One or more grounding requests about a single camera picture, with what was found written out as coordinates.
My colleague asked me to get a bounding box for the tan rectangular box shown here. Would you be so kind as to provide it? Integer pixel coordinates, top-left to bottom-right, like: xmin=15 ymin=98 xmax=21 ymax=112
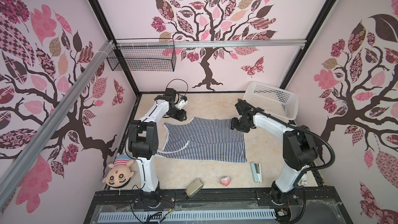
xmin=184 ymin=178 xmax=204 ymax=198

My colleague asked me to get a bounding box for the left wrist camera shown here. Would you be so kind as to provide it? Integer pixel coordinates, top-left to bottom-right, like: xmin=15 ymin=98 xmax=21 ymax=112
xmin=175 ymin=95 xmax=188 ymax=109

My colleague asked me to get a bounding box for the blue white striped tank top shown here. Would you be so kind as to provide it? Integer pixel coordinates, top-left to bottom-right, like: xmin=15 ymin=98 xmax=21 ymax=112
xmin=157 ymin=117 xmax=247 ymax=163

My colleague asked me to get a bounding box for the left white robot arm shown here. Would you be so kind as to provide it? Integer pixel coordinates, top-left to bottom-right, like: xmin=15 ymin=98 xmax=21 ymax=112
xmin=125 ymin=88 xmax=188 ymax=202

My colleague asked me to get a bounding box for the pink denture toy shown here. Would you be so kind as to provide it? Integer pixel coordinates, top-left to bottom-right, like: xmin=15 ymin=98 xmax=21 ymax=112
xmin=220 ymin=176 xmax=231 ymax=186

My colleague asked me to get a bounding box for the white plastic laundry basket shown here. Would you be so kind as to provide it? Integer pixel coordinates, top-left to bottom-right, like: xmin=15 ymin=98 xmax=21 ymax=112
xmin=243 ymin=82 xmax=299 ymax=122

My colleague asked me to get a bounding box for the white slotted cable duct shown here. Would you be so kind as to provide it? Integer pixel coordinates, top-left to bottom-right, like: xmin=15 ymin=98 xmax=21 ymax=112
xmin=97 ymin=209 xmax=276 ymax=224

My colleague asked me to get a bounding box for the rear aluminium frame bar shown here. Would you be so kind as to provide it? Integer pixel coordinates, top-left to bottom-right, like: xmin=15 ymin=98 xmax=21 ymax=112
xmin=117 ymin=39 xmax=307 ymax=48

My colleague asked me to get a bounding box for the aluminium frame bar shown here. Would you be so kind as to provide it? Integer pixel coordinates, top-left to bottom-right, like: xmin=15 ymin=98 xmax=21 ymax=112
xmin=117 ymin=39 xmax=307 ymax=48
xmin=1 ymin=40 xmax=114 ymax=207

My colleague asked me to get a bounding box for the grey white stapler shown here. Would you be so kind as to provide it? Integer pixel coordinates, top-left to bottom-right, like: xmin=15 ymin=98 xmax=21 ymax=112
xmin=250 ymin=162 xmax=262 ymax=183

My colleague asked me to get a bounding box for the plush doll head toy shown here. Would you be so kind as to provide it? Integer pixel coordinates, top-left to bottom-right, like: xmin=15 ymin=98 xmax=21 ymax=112
xmin=102 ymin=154 xmax=135 ymax=188

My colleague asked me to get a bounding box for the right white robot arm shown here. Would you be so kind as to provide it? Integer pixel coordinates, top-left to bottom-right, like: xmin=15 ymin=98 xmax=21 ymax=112
xmin=231 ymin=99 xmax=336 ymax=205

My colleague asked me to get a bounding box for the small white rabbit figurine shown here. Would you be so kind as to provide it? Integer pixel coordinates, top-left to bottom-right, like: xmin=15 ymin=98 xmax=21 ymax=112
xmin=299 ymin=174 xmax=308 ymax=187

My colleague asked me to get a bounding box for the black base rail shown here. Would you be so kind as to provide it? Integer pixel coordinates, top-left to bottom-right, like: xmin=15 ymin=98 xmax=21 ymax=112
xmin=90 ymin=186 xmax=342 ymax=208

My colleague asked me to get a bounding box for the left aluminium frame bar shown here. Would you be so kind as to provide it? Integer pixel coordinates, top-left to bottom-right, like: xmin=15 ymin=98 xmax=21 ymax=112
xmin=1 ymin=40 xmax=114 ymax=207

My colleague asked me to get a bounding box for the black wire mesh basket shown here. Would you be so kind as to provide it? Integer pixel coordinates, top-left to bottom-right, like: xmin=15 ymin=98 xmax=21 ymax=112
xmin=107 ymin=37 xmax=177 ymax=72

